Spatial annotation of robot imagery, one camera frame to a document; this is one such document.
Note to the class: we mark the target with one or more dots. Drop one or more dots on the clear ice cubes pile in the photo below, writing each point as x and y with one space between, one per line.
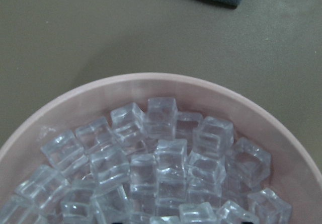
137 168

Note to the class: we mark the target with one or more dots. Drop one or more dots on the pink bowl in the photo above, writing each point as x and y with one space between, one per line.
295 176

